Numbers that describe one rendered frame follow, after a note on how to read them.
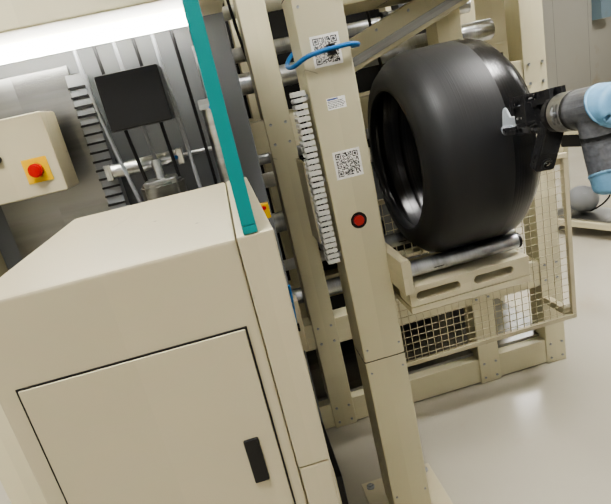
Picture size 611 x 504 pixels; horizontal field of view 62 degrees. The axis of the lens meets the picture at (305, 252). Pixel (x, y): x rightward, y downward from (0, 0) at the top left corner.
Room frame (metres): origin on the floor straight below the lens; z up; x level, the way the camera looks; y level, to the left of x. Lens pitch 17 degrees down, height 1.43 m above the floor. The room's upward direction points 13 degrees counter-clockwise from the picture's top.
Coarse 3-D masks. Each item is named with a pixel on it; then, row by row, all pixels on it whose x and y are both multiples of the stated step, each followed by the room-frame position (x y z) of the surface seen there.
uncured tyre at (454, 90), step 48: (432, 48) 1.39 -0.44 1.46; (480, 48) 1.33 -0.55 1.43; (384, 96) 1.66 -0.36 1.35; (432, 96) 1.23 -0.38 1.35; (480, 96) 1.22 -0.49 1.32; (384, 144) 1.72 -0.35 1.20; (432, 144) 1.21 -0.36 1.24; (480, 144) 1.18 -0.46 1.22; (528, 144) 1.19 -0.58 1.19; (384, 192) 1.61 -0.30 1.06; (432, 192) 1.22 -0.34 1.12; (480, 192) 1.19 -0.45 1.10; (528, 192) 1.22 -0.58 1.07; (432, 240) 1.30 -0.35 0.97; (480, 240) 1.32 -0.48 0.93
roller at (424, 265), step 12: (492, 240) 1.33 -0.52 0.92; (504, 240) 1.32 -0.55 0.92; (516, 240) 1.32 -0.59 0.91; (444, 252) 1.32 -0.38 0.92; (456, 252) 1.31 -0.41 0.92; (468, 252) 1.31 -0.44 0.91; (480, 252) 1.31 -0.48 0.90; (492, 252) 1.31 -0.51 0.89; (420, 264) 1.29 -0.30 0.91; (432, 264) 1.29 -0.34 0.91; (444, 264) 1.30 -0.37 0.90; (456, 264) 1.31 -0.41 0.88
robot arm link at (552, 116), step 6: (558, 96) 0.96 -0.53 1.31; (552, 102) 0.97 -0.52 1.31; (558, 102) 0.95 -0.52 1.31; (552, 108) 0.96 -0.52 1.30; (558, 108) 0.94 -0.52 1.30; (546, 114) 0.97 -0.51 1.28; (552, 114) 0.95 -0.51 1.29; (552, 120) 0.96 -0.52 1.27; (558, 120) 0.94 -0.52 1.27; (552, 126) 0.97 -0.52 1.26; (558, 126) 0.95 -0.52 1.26
